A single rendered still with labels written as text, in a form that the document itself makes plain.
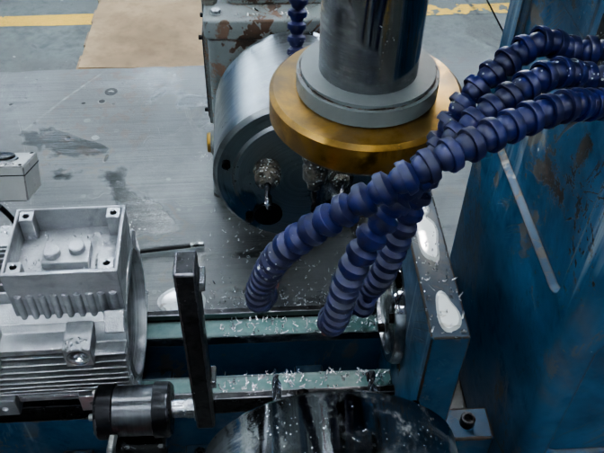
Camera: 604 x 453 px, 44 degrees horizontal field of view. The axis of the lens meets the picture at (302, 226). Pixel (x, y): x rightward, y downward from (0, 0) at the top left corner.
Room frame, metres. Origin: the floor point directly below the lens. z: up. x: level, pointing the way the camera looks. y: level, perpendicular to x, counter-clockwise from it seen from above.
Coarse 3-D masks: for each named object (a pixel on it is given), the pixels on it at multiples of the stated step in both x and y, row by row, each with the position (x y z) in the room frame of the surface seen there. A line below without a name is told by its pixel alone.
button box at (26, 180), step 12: (24, 156) 0.79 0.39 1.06; (36, 156) 0.80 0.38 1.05; (0, 168) 0.74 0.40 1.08; (12, 168) 0.75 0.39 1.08; (24, 168) 0.75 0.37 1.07; (36, 168) 0.79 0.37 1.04; (0, 180) 0.74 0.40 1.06; (12, 180) 0.74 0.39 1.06; (24, 180) 0.74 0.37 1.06; (36, 180) 0.78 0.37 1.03; (0, 192) 0.73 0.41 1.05; (12, 192) 0.73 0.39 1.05; (24, 192) 0.73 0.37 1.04
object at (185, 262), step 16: (176, 256) 0.44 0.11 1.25; (192, 256) 0.44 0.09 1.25; (176, 272) 0.42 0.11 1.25; (192, 272) 0.42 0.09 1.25; (176, 288) 0.42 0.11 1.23; (192, 288) 0.42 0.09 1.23; (192, 304) 0.42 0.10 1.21; (192, 320) 0.42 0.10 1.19; (192, 336) 0.42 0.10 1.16; (192, 352) 0.42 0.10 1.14; (208, 352) 0.44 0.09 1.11; (192, 368) 0.42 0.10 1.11; (208, 368) 0.42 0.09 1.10; (192, 384) 0.42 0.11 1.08; (208, 384) 0.42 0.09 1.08; (192, 400) 0.42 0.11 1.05; (208, 400) 0.42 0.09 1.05; (192, 416) 0.42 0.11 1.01; (208, 416) 0.42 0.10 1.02
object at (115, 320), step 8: (104, 312) 0.50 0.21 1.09; (112, 312) 0.50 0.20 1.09; (120, 312) 0.50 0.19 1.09; (104, 320) 0.49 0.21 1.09; (112, 320) 0.49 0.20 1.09; (120, 320) 0.49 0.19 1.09; (104, 328) 0.49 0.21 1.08; (112, 328) 0.49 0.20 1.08; (120, 328) 0.49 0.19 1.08; (136, 384) 0.49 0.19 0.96
